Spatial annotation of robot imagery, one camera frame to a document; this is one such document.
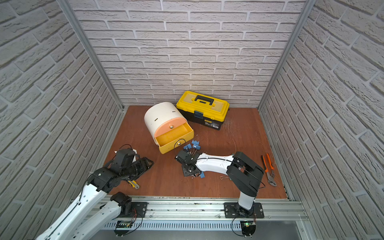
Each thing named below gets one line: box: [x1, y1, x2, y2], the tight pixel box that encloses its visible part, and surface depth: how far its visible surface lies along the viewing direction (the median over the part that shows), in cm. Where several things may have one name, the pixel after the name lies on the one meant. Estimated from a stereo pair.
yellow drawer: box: [155, 122, 195, 154], surface depth 86 cm
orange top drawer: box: [154, 118, 188, 138], surface depth 81 cm
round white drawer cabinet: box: [144, 102, 194, 154], surface depth 88 cm
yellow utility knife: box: [127, 180, 140, 189], surface depth 82 cm
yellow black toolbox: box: [176, 91, 230, 131], surface depth 102 cm
